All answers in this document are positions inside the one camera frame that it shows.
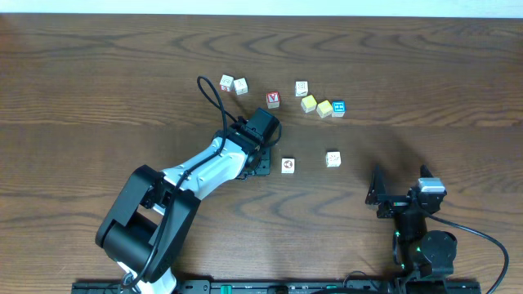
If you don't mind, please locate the white block red globe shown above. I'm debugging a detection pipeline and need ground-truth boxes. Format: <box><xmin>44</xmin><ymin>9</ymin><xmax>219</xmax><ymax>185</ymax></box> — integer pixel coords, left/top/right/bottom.
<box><xmin>281</xmin><ymin>158</ymin><xmax>295</xmax><ymax>174</ymax></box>

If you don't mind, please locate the white block orange print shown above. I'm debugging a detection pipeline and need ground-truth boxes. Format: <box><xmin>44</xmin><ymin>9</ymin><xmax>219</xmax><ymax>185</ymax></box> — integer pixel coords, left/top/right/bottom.
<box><xmin>325</xmin><ymin>151</ymin><xmax>342</xmax><ymax>167</ymax></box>

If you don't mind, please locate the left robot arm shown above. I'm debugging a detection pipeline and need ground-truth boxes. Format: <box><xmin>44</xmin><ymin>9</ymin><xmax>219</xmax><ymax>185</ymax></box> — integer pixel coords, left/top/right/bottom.
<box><xmin>95</xmin><ymin>127</ymin><xmax>275</xmax><ymax>293</ymax></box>

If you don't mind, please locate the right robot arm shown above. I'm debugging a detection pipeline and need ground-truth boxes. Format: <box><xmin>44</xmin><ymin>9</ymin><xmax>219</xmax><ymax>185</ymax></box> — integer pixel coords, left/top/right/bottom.
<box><xmin>365</xmin><ymin>166</ymin><xmax>457</xmax><ymax>279</ymax></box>

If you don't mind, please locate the red V letter block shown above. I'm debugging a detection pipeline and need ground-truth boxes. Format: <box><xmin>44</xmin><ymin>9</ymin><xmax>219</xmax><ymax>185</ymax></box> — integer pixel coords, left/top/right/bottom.
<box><xmin>266</xmin><ymin>91</ymin><xmax>280</xmax><ymax>109</ymax></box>

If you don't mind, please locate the yellow block left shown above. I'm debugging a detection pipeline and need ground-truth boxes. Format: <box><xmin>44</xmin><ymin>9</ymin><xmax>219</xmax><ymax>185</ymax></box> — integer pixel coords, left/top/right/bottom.
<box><xmin>301</xmin><ymin>95</ymin><xmax>317</xmax><ymax>114</ymax></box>

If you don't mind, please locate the yellow block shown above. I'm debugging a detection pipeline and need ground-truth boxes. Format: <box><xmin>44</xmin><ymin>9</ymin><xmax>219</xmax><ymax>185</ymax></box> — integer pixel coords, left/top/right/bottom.
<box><xmin>316</xmin><ymin>100</ymin><xmax>333</xmax><ymax>118</ymax></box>
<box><xmin>301</xmin><ymin>95</ymin><xmax>317</xmax><ymax>114</ymax></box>

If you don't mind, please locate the plain white letter block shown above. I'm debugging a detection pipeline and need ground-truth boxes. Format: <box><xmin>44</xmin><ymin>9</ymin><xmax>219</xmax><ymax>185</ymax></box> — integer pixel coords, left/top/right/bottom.
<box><xmin>234</xmin><ymin>78</ymin><xmax>248</xmax><ymax>96</ymax></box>

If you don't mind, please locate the yellow block right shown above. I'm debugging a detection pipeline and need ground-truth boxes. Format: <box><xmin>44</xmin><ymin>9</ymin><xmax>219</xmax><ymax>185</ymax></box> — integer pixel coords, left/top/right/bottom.
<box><xmin>316</xmin><ymin>100</ymin><xmax>333</xmax><ymax>118</ymax></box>

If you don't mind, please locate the white block black print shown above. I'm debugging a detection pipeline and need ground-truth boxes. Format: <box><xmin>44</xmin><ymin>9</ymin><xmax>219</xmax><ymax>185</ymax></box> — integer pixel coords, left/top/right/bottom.
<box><xmin>295</xmin><ymin>81</ymin><xmax>309</xmax><ymax>97</ymax></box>

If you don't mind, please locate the white block red side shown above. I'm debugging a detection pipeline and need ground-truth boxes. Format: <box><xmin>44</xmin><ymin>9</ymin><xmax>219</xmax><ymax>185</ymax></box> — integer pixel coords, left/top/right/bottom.
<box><xmin>220</xmin><ymin>74</ymin><xmax>235</xmax><ymax>92</ymax></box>

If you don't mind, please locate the blue picture block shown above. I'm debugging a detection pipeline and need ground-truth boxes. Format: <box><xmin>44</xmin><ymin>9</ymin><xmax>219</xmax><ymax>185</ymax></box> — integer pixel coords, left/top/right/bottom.
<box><xmin>332</xmin><ymin>100</ymin><xmax>346</xmax><ymax>118</ymax></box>

